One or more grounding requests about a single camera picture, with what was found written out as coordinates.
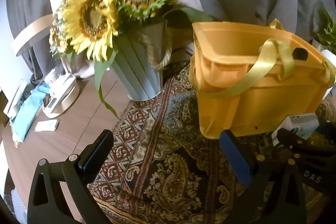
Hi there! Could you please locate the tissue pack box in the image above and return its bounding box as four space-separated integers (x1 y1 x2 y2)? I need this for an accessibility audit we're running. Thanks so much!
271 113 319 147

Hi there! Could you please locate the small white card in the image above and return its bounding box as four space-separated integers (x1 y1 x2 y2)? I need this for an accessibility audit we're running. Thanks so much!
34 119 59 132

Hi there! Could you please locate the blue cloth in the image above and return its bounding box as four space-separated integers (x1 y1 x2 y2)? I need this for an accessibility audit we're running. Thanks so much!
11 83 50 143

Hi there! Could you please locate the orange plastic crate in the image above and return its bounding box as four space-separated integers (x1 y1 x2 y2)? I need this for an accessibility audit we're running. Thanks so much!
189 20 335 139

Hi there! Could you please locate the mickey mouse plush toy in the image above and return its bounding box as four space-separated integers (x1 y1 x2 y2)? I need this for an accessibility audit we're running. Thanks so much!
292 48 309 61

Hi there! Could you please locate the white ribbed plant pot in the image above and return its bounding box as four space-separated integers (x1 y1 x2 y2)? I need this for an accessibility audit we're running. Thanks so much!
312 39 336 99

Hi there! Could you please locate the patterned paisley rug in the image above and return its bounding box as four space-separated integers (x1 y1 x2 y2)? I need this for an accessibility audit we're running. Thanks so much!
86 61 336 224

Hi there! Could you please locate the green potted plant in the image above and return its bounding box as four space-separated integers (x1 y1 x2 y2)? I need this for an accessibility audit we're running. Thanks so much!
313 6 335 55

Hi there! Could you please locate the grey ribbed metal vase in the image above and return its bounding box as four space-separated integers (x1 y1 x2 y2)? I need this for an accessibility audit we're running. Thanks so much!
110 20 171 102

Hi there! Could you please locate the yellow sunflower bouquet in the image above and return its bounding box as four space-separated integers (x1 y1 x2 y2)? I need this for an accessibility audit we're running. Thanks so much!
49 0 215 114

